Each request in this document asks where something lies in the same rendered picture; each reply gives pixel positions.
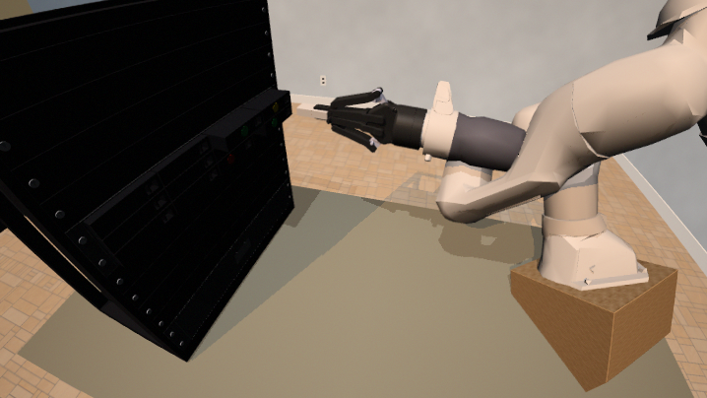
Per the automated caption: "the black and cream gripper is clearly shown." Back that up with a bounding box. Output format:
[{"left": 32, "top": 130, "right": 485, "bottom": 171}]
[{"left": 296, "top": 88, "right": 427, "bottom": 153}]

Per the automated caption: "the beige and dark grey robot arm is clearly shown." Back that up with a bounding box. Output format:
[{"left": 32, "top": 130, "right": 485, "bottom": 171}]
[{"left": 419, "top": 0, "right": 707, "bottom": 291}]

